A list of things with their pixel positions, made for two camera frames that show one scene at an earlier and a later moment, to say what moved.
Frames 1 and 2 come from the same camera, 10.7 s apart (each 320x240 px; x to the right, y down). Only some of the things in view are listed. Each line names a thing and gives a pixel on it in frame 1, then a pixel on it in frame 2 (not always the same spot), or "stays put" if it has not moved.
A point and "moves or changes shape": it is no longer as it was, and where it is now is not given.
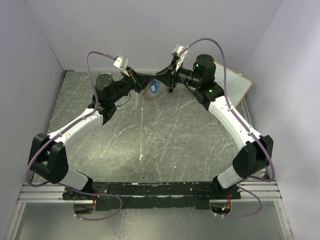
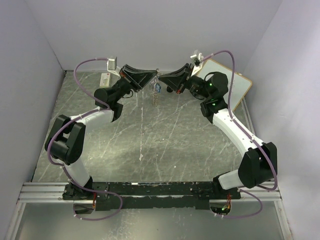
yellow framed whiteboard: (237, 85) stays put
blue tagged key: (153, 87) moves or changes shape
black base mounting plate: (147, 196) stays put
